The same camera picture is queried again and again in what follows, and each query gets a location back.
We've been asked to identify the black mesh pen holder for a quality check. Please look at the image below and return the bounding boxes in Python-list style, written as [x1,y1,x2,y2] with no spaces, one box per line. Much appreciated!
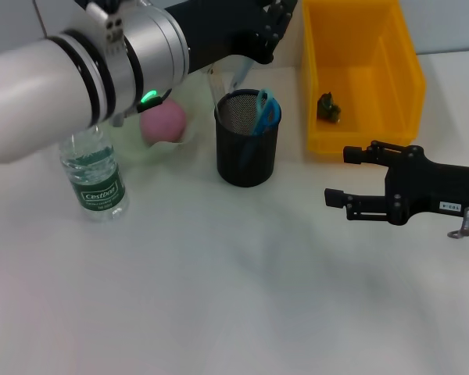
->
[213,88,283,188]

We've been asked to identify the silver ballpoint pen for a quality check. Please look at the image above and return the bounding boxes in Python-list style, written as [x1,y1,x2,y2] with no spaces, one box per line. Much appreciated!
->
[228,57,256,95]

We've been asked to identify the clear plastic ruler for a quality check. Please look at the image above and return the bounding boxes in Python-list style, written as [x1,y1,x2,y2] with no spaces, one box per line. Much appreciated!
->
[207,64,226,118]

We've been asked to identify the yellow plastic bin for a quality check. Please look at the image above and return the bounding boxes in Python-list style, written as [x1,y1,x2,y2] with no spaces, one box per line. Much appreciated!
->
[301,0,428,161]

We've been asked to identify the green plastic wrapper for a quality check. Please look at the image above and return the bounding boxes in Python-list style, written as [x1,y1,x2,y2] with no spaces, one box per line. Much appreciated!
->
[316,91,343,124]

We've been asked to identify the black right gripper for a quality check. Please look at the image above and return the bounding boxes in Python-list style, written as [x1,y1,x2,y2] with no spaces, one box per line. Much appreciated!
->
[324,140,469,227]

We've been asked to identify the translucent green fruit plate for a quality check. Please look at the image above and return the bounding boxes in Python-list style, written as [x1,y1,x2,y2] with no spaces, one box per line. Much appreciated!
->
[107,72,204,166]

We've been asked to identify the dark left wrist cable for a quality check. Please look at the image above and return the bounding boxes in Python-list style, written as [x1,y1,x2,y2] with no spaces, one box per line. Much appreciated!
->
[136,87,174,115]

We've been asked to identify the blue scissors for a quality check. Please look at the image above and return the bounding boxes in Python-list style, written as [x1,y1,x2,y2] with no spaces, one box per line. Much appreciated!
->
[240,88,282,167]

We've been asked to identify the clear green-label water bottle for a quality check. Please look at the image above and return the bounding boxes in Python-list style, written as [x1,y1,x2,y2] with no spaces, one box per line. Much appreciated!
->
[59,124,130,223]

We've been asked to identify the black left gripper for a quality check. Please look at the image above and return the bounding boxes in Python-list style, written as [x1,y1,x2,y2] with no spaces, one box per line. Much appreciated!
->
[166,0,299,76]

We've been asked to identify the pink peach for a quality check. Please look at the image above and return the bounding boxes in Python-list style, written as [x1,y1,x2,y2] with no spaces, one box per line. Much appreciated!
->
[139,97,188,145]

